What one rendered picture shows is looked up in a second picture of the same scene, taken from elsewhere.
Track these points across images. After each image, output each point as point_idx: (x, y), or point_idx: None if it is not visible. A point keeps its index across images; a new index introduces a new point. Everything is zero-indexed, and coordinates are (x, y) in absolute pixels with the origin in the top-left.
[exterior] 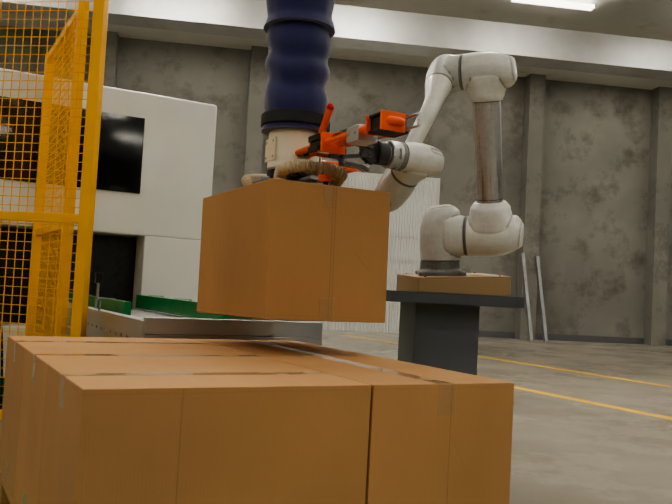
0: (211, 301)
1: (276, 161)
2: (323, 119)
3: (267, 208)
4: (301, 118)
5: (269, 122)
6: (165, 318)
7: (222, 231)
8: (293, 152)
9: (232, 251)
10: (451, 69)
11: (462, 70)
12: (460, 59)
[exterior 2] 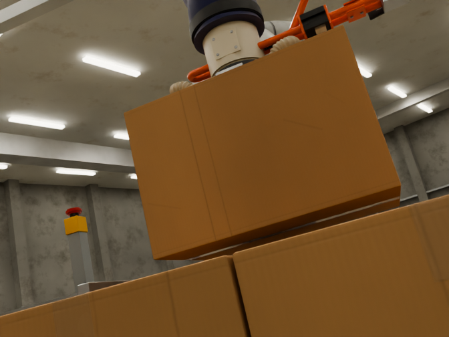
0: (204, 227)
1: (242, 53)
2: (303, 2)
3: (347, 58)
4: (258, 10)
5: (226, 11)
6: (105, 281)
7: (209, 129)
8: (256, 44)
9: (254, 141)
10: (268, 29)
11: (276, 30)
12: (271, 23)
